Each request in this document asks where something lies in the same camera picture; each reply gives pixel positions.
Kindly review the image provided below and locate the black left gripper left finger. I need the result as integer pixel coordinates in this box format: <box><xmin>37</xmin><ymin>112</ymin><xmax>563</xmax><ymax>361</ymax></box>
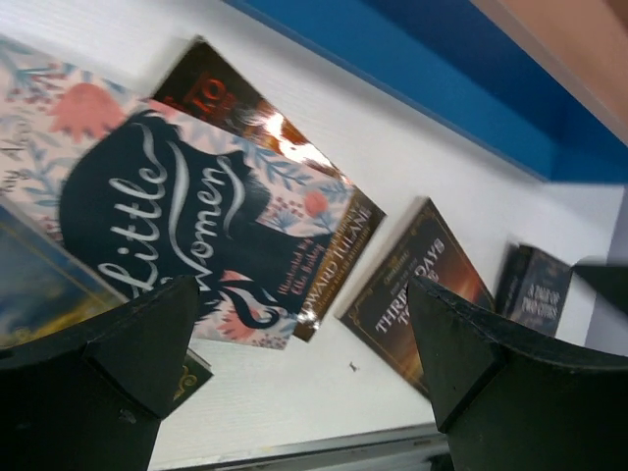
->
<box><xmin>1</xmin><ymin>276</ymin><xmax>198</xmax><ymax>470</ymax></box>

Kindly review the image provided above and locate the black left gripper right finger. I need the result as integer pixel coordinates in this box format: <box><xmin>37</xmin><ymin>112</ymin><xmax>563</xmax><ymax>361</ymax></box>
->
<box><xmin>408</xmin><ymin>277</ymin><xmax>627</xmax><ymax>470</ymax></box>

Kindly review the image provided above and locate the Animal Farm book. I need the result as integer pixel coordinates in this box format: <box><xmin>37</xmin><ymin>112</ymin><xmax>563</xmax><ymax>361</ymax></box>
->
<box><xmin>1</xmin><ymin>198</ymin><xmax>212</xmax><ymax>411</ymax></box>

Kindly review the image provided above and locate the Little Women floral book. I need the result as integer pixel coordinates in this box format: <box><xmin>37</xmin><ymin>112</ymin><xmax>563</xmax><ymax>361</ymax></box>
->
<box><xmin>1</xmin><ymin>37</ymin><xmax>331</xmax><ymax>350</ymax></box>

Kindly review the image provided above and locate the Edward Tulane brown book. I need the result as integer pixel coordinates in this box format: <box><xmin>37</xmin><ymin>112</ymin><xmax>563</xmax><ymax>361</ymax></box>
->
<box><xmin>153</xmin><ymin>36</ymin><xmax>385</xmax><ymax>341</ymax></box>

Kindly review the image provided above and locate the Tale Of Two Cities book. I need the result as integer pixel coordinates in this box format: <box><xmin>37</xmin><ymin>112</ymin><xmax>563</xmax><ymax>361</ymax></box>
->
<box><xmin>496</xmin><ymin>244</ymin><xmax>572</xmax><ymax>337</ymax></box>

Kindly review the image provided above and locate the Three Days To See book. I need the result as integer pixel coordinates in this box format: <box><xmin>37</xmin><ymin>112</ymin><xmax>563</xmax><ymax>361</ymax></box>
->
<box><xmin>340</xmin><ymin>196</ymin><xmax>495</xmax><ymax>396</ymax></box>

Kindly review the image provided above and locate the blue yellow wooden bookshelf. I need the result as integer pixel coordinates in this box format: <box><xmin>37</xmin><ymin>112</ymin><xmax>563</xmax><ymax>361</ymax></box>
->
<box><xmin>235</xmin><ymin>1</ymin><xmax>627</xmax><ymax>184</ymax></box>

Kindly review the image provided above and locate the aluminium mounting rail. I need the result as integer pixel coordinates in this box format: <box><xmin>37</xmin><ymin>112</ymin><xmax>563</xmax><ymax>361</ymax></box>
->
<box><xmin>149</xmin><ymin>424</ymin><xmax>448</xmax><ymax>470</ymax></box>

